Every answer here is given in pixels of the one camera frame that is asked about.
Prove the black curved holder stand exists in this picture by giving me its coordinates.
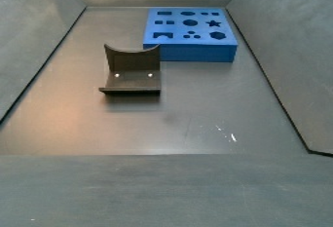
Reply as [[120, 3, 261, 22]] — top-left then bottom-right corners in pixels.
[[100, 45, 162, 95]]

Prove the blue shape-sorter block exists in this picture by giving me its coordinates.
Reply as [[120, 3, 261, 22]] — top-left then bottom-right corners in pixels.
[[144, 8, 239, 62]]

